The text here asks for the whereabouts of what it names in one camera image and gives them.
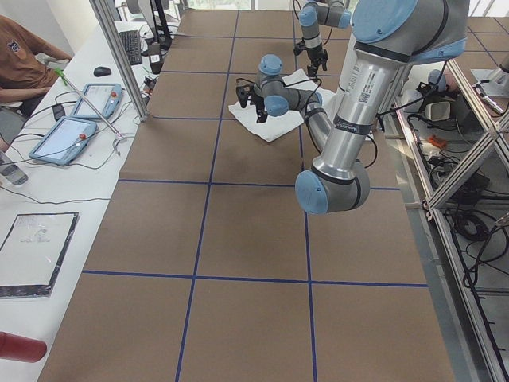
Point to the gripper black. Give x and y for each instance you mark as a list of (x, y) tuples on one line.
[(258, 104), (316, 54)]

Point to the white printed t-shirt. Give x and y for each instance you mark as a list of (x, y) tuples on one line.
[(273, 127)]

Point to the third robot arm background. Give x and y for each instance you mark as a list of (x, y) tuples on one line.
[(492, 82)]

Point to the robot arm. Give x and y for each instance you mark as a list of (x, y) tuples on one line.
[(386, 35), (334, 14)]

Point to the black keyboard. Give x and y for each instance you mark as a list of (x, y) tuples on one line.
[(131, 43)]

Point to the teach pendant far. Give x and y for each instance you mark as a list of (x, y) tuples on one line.
[(105, 97)]

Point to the teach pendant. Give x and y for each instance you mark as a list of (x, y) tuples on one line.
[(105, 97), (65, 141)]

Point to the black computer mouse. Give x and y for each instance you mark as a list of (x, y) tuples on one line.
[(101, 71)]

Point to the teach pendant near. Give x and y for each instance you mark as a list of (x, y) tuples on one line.
[(65, 141)]

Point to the person in brown shirt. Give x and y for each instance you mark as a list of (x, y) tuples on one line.
[(23, 77)]

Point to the clear water bottle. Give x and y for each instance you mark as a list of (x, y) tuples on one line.
[(11, 171)]

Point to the dark red bottle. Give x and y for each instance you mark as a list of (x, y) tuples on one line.
[(19, 348)]

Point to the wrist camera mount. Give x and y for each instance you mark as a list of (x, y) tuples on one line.
[(244, 90), (299, 47)]

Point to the orange tool under frame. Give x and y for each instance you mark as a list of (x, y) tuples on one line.
[(437, 142)]

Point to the aluminium frame post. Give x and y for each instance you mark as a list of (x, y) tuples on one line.
[(105, 19)]

